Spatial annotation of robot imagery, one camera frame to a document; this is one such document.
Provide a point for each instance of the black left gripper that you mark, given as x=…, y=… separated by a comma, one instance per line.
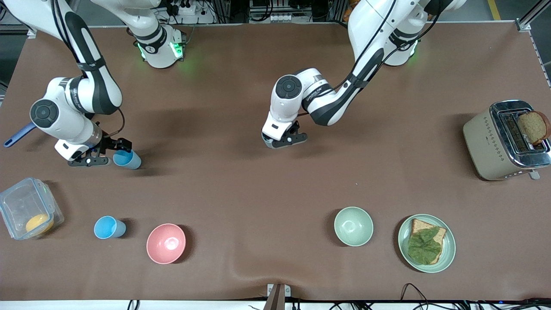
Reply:
x=294, y=128

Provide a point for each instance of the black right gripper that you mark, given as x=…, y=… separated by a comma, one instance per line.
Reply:
x=108, y=143

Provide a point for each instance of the light blue plastic cup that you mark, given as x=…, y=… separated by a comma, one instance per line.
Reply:
x=131, y=161
x=107, y=227

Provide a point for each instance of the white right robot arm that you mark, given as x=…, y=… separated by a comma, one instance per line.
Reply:
x=92, y=82

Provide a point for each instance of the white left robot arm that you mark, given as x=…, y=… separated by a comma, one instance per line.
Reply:
x=366, y=38

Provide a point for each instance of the brown table mat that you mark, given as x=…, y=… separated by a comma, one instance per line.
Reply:
x=275, y=193

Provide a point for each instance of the pink bowl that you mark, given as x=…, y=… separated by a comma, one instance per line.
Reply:
x=165, y=243

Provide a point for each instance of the pale green bowl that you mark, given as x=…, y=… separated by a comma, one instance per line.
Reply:
x=353, y=226

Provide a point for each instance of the white socket block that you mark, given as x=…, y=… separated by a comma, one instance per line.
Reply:
x=282, y=18

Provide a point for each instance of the orange round food piece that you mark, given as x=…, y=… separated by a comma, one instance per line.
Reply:
x=38, y=224

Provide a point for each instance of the clear plastic food container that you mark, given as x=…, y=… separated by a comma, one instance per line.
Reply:
x=21, y=202

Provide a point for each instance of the white power strip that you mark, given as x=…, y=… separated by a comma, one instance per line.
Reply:
x=187, y=9

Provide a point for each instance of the brown bread slice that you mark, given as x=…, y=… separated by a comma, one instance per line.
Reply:
x=417, y=224

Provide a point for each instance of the green lettuce leaf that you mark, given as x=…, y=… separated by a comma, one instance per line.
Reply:
x=424, y=246

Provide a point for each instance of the beige and chrome toaster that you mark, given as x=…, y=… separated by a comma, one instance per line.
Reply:
x=482, y=146

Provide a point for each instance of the pale green plate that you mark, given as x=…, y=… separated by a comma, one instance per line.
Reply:
x=448, y=247

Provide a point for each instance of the brown toast slice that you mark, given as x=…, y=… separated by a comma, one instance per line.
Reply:
x=534, y=127

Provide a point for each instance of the aluminium frame post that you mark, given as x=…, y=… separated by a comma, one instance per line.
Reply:
x=13, y=30
x=531, y=15

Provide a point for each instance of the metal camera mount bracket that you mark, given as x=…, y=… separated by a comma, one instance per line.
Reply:
x=277, y=295

